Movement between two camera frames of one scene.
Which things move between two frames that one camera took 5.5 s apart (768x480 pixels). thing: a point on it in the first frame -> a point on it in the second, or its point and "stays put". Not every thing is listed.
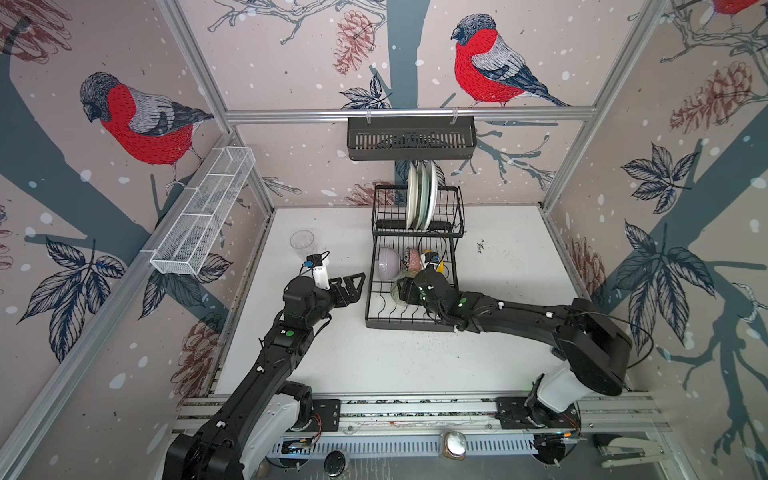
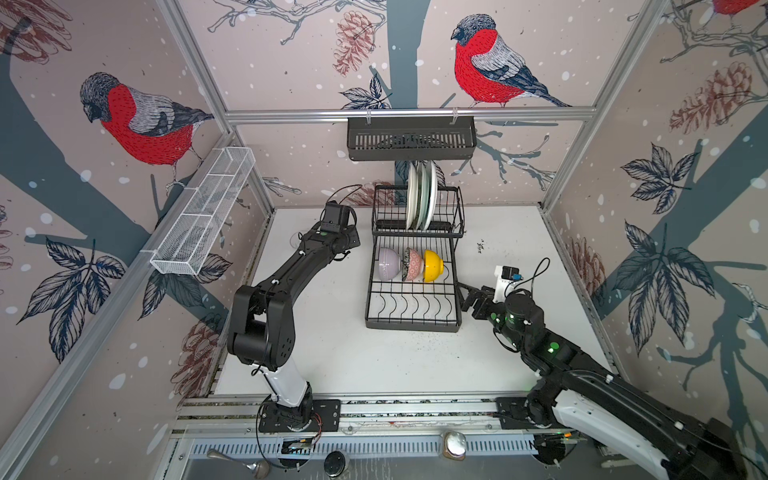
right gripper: [411, 285] -> [476, 293]
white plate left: [412, 196] stays put
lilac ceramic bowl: [388, 263] stays put
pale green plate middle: [423, 195] stays put
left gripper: [345, 300] -> [350, 224]
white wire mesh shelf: [206, 211] stays put
